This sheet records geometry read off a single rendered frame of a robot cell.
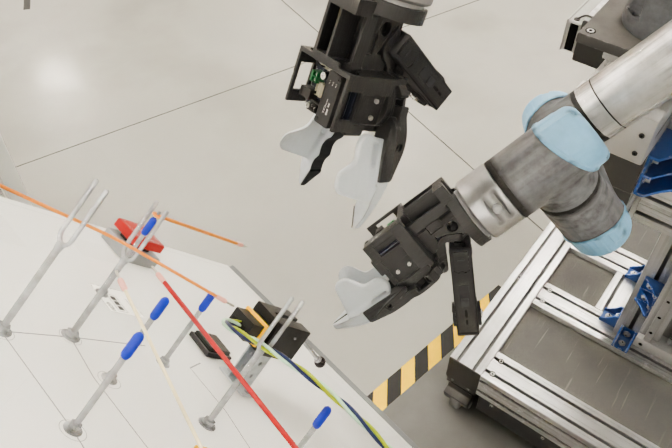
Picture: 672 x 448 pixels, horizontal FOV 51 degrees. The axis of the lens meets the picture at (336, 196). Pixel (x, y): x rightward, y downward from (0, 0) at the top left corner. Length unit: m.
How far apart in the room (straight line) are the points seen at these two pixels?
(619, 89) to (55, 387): 0.67
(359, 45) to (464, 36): 2.78
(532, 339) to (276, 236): 0.93
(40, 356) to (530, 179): 0.49
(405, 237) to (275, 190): 1.79
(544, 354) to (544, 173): 1.22
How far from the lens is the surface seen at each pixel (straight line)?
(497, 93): 3.04
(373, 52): 0.62
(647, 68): 0.88
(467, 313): 0.81
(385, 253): 0.77
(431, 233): 0.78
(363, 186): 0.64
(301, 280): 2.26
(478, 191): 0.76
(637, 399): 1.94
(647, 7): 1.23
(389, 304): 0.79
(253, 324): 0.71
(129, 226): 0.92
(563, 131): 0.75
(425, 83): 0.67
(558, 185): 0.76
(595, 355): 1.97
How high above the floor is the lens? 1.78
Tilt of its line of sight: 45 degrees down
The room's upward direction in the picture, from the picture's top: straight up
